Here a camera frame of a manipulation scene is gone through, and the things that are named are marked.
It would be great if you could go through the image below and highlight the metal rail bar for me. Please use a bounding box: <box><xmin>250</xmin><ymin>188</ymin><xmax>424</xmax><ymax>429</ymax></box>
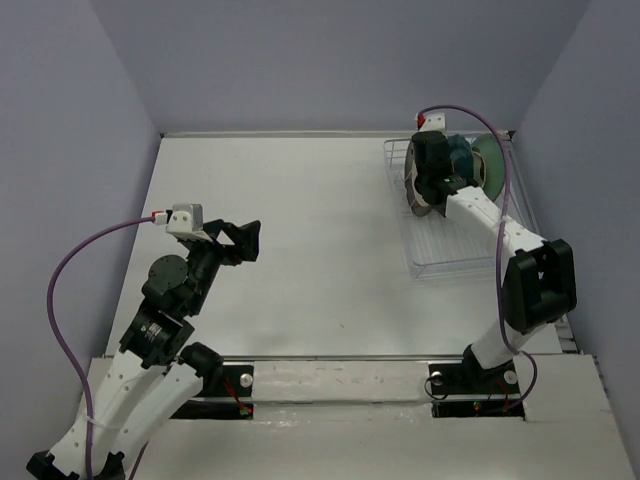
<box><xmin>224</xmin><ymin>354</ymin><xmax>463</xmax><ymax>363</ymax></box>

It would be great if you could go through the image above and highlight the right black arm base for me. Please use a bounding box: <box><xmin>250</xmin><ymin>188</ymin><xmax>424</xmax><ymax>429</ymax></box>
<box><xmin>424</xmin><ymin>362</ymin><xmax>525</xmax><ymax>419</ymax></box>

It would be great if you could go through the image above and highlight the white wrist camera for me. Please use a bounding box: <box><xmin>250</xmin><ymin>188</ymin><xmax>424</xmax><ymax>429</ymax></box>
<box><xmin>416</xmin><ymin>112</ymin><xmax>446</xmax><ymax>133</ymax></box>
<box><xmin>152</xmin><ymin>203</ymin><xmax>210</xmax><ymax>241</ymax></box>

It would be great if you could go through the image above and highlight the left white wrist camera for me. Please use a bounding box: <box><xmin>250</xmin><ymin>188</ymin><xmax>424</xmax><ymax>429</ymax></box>
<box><xmin>152</xmin><ymin>203</ymin><xmax>210</xmax><ymax>241</ymax></box>

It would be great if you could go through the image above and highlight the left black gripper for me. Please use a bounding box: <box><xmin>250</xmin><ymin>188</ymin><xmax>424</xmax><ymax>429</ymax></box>
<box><xmin>185</xmin><ymin>218</ymin><xmax>262</xmax><ymax>314</ymax></box>

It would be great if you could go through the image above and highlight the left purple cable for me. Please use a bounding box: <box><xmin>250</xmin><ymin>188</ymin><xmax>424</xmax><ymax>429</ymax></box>
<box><xmin>47</xmin><ymin>212</ymin><xmax>161</xmax><ymax>480</ymax></box>

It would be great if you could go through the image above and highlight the white wire dish rack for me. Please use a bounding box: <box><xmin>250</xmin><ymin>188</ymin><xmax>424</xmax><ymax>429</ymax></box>
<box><xmin>383</xmin><ymin>133</ymin><xmax>538</xmax><ymax>279</ymax></box>

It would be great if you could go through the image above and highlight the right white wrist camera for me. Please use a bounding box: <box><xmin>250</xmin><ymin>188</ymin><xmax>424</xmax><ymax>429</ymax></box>
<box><xmin>416</xmin><ymin>112</ymin><xmax>446</xmax><ymax>133</ymax></box>

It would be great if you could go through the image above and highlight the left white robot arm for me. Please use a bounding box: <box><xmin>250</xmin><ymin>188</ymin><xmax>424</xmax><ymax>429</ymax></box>
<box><xmin>26</xmin><ymin>204</ymin><xmax>261</xmax><ymax>479</ymax></box>

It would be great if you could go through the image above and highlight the teal scalloped plate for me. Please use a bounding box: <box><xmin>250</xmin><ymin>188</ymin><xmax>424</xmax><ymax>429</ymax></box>
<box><xmin>448</xmin><ymin>135</ymin><xmax>474</xmax><ymax>180</ymax></box>

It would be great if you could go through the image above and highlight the silver grey plate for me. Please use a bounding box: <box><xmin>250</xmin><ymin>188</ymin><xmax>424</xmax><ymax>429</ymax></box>
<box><xmin>404</xmin><ymin>132</ymin><xmax>441</xmax><ymax>217</ymax></box>

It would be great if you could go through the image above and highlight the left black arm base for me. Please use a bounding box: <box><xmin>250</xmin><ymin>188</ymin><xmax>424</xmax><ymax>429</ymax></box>
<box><xmin>171</xmin><ymin>363</ymin><xmax>254</xmax><ymax>421</ymax></box>

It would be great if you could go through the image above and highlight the cream and black plate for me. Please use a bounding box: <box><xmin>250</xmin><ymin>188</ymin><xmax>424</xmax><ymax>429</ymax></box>
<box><xmin>472</xmin><ymin>150</ymin><xmax>487</xmax><ymax>188</ymax></box>

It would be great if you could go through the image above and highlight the light blue flower plate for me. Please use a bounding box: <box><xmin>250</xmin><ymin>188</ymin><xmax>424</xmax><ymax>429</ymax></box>
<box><xmin>471</xmin><ymin>133</ymin><xmax>506</xmax><ymax>201</ymax></box>

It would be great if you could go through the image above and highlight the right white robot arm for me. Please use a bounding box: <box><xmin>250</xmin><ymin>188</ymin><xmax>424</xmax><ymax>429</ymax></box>
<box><xmin>409</xmin><ymin>131</ymin><xmax>577</xmax><ymax>392</ymax></box>

